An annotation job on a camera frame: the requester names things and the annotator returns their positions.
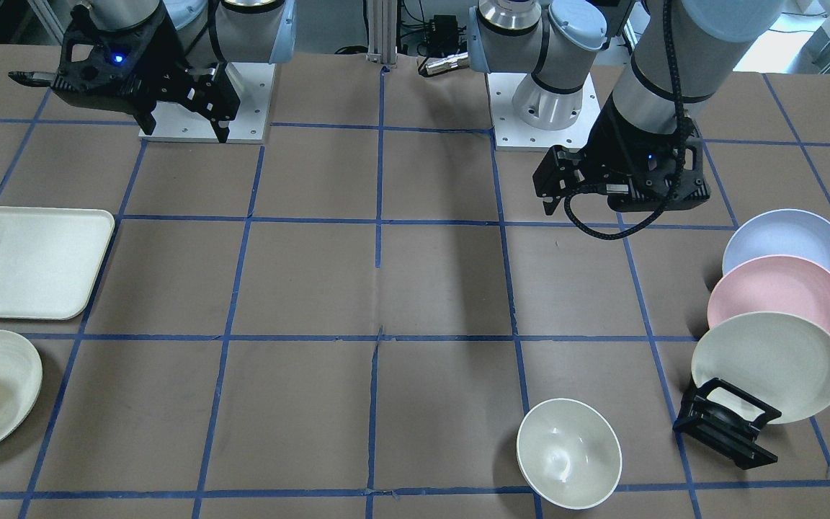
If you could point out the black plate rack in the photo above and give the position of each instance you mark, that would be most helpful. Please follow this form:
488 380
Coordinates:
722 429

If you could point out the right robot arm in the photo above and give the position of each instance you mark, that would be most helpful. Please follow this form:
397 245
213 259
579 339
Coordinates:
198 71

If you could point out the pink plate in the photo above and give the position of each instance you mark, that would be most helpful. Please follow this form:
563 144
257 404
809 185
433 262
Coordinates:
776 283

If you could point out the cream bowl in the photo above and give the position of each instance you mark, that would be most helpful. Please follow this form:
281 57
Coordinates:
569 454

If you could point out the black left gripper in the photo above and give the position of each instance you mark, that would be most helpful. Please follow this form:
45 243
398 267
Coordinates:
608 160

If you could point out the white rectangular tray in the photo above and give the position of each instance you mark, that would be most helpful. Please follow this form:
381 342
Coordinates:
50 259

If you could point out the aluminium frame post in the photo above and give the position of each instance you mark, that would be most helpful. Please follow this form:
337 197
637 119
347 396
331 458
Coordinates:
382 30

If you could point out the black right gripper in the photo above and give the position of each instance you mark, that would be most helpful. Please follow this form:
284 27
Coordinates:
164 66

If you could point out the blue plate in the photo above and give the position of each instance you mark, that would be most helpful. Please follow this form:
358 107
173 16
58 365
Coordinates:
794 232

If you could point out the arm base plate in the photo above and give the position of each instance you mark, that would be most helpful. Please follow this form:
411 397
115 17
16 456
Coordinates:
253 82
545 108

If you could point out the cream plate in rack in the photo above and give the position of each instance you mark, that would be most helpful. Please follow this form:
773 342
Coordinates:
779 358

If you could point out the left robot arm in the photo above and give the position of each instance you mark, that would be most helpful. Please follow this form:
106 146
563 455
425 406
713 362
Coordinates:
686 52

